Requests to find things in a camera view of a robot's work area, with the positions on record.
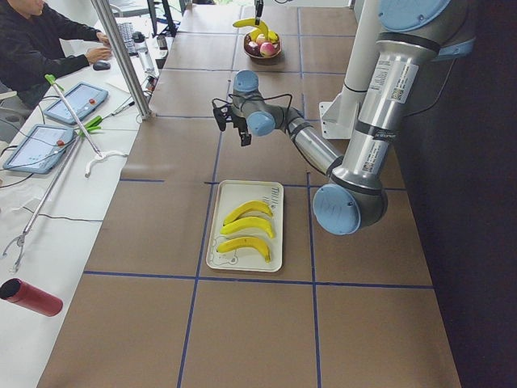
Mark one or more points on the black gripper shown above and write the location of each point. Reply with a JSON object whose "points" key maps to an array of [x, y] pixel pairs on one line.
{"points": [[241, 127]]}

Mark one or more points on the smooth yellow banana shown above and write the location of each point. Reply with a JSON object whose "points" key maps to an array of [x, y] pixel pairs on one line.
{"points": [[246, 207]]}

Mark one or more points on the yellow-green ridged banana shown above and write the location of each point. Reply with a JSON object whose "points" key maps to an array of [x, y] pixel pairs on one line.
{"points": [[247, 223]]}

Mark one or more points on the deep yellow banana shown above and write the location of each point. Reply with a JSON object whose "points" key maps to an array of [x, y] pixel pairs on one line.
{"points": [[246, 242]]}

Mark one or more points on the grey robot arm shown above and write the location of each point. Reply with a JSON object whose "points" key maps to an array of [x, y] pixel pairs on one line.
{"points": [[393, 41]]}

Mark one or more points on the brown wicker basket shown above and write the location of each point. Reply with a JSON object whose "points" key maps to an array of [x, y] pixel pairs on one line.
{"points": [[247, 39]]}

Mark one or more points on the pink red apple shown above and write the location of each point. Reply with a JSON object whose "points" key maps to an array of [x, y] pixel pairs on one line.
{"points": [[268, 49]]}

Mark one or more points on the yellow pear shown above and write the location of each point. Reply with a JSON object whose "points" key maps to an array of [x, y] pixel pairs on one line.
{"points": [[273, 37]]}

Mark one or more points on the white bear tray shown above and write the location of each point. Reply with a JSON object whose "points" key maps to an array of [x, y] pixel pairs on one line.
{"points": [[230, 194]]}

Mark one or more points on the clear plastic bottle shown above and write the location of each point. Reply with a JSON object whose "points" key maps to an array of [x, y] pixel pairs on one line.
{"points": [[141, 47]]}

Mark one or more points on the keyboard on desk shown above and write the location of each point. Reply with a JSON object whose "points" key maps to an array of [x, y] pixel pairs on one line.
{"points": [[126, 30]]}

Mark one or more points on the black computer mouse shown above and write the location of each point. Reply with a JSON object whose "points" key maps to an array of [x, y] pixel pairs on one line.
{"points": [[101, 66]]}

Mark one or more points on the blue tablet far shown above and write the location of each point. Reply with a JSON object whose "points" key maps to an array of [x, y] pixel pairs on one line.
{"points": [[84, 98]]}

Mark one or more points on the blue tablet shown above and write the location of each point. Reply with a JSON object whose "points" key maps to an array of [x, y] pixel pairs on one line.
{"points": [[84, 98], [41, 150]]}

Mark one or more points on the person in black jacket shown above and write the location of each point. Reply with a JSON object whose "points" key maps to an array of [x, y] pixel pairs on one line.
{"points": [[31, 35]]}

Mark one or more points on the blue tablet near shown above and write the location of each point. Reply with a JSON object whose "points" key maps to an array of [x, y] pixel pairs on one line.
{"points": [[41, 150]]}

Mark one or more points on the long grabber tool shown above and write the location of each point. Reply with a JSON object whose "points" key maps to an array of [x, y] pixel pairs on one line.
{"points": [[66, 151]]}

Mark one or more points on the red cylinder object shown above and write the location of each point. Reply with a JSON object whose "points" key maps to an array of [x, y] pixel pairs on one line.
{"points": [[23, 294]]}

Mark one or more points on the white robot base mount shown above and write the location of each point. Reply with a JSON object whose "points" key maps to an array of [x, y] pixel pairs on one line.
{"points": [[343, 81]]}

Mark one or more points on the grey metal post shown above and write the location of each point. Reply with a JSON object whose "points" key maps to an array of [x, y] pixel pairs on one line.
{"points": [[108, 21]]}

